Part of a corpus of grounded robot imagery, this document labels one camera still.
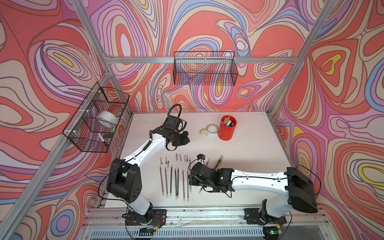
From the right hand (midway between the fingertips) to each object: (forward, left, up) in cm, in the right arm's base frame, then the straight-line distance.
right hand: (189, 181), depth 76 cm
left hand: (+22, -2, +6) cm, 22 cm away
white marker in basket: (+18, +43, +18) cm, 50 cm away
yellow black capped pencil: (+15, -19, -10) cm, 26 cm away
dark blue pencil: (+4, +11, -10) cm, 16 cm away
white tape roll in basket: (+27, +41, +24) cm, 54 cm away
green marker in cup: (+40, -27, +3) cm, 48 cm away
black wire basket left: (+26, +50, +18) cm, 59 cm away
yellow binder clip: (+39, -10, -9) cm, 42 cm away
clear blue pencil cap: (+17, +18, -9) cm, 26 cm away
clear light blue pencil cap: (+15, +14, -10) cm, 22 cm away
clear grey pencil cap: (+17, +15, -9) cm, 24 cm away
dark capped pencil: (+2, +7, -9) cm, 12 cm away
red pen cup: (+37, -27, -3) cm, 45 cm away
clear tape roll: (+43, -18, -10) cm, 48 cm away
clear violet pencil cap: (+19, +6, -10) cm, 22 cm away
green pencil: (+2, +14, -9) cm, 17 cm away
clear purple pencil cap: (+20, +8, -10) cm, 24 cm away
